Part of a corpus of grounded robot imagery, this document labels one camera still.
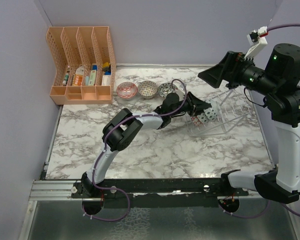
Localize brown flower pattern bowl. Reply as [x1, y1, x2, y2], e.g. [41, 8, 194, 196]
[138, 80, 158, 99]

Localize blue triangle pattern bowl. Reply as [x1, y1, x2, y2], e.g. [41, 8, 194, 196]
[197, 112, 209, 124]

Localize green leaf pattern bowl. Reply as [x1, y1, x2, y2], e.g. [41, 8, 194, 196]
[157, 82, 177, 99]

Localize black mounting base rail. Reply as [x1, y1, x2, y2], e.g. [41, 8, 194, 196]
[71, 177, 248, 209]

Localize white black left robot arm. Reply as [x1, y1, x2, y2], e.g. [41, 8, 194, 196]
[81, 92, 212, 198]

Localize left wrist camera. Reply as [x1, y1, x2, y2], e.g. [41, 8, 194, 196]
[175, 84, 185, 99]

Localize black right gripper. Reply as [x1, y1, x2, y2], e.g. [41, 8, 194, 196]
[199, 50, 280, 96]

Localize red zigzag pattern bowl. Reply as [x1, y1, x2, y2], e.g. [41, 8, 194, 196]
[116, 81, 138, 100]

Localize red diamond pattern bowl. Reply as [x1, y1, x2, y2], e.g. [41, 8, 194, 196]
[204, 100, 218, 121]

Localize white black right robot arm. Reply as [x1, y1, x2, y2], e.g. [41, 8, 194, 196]
[198, 43, 300, 204]

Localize white wire dish rack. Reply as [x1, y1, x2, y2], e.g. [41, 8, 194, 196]
[186, 90, 252, 137]

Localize items in organizer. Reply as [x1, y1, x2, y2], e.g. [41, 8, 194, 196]
[62, 62, 111, 86]

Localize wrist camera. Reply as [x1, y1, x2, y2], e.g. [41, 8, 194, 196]
[175, 84, 185, 99]
[244, 26, 268, 60]

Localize peach plastic desk organizer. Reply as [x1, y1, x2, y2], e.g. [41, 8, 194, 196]
[46, 26, 116, 106]

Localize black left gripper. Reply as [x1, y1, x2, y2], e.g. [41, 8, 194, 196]
[169, 92, 211, 118]

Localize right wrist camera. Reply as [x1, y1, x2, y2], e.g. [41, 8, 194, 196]
[244, 26, 268, 60]

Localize red quatrefoil pattern bowl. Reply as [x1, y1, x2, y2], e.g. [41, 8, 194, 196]
[191, 116, 203, 127]

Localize aluminium extrusion rail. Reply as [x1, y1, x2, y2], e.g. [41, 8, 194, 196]
[29, 180, 75, 201]

